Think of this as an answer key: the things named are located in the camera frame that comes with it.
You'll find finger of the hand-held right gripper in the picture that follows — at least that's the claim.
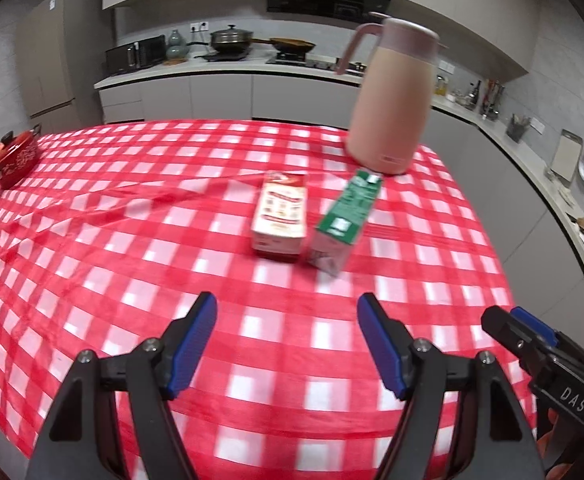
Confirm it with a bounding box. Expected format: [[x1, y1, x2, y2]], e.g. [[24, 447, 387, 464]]
[[480, 305, 553, 377], [510, 306, 559, 350]]

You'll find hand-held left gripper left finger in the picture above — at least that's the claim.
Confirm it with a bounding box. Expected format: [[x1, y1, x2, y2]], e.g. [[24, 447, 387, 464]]
[[24, 291, 219, 480]]

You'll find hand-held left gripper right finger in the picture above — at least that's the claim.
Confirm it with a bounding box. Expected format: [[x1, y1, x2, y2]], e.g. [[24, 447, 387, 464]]
[[357, 293, 547, 480]]

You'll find green carton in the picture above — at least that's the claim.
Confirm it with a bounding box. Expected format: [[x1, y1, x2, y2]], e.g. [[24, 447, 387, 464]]
[[308, 169, 383, 277]]

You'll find red and white carton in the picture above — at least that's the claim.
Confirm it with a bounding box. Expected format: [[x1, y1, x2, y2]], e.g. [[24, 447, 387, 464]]
[[250, 171, 309, 264]]

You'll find person's right hand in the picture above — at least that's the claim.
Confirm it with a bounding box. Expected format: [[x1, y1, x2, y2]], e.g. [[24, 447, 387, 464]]
[[536, 407, 560, 473]]

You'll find red checkered tablecloth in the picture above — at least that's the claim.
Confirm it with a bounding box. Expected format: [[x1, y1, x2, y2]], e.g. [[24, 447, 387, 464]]
[[0, 119, 540, 480]]

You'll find white cutting board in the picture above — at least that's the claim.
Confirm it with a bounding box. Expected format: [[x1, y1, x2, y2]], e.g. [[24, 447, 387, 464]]
[[549, 129, 584, 183]]

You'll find knife block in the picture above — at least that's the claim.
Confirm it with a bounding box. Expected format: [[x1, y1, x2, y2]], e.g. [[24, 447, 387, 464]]
[[506, 114, 531, 143]]

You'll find utensil holder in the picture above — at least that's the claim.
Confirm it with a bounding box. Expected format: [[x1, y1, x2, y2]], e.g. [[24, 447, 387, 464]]
[[482, 79, 505, 121]]

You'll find pink thermos jug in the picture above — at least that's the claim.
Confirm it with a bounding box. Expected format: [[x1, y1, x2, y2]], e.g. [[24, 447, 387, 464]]
[[334, 11, 447, 177]]

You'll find red pot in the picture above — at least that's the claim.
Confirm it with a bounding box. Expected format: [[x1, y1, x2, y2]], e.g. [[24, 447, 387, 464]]
[[0, 124, 43, 190]]

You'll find induction cooker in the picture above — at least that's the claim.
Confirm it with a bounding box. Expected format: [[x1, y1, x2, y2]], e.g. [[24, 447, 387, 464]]
[[194, 50, 253, 63]]

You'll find gas stove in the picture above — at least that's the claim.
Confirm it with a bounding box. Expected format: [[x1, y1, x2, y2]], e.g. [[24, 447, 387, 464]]
[[267, 52, 365, 74]]

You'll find black microwave oven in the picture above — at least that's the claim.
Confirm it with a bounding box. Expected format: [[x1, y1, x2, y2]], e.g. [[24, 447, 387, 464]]
[[104, 35, 167, 77]]

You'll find teal ceramic vase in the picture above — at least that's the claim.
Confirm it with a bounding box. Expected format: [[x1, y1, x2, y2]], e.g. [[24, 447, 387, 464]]
[[166, 29, 189, 61]]

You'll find wok with lid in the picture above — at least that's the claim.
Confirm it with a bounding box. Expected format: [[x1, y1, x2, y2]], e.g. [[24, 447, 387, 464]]
[[209, 24, 255, 53]]

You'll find frying pan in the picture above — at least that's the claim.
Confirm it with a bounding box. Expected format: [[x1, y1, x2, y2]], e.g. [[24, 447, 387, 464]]
[[252, 36, 317, 54]]

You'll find grey refrigerator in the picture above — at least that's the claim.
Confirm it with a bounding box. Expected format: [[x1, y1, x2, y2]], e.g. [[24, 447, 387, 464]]
[[14, 0, 105, 133]]

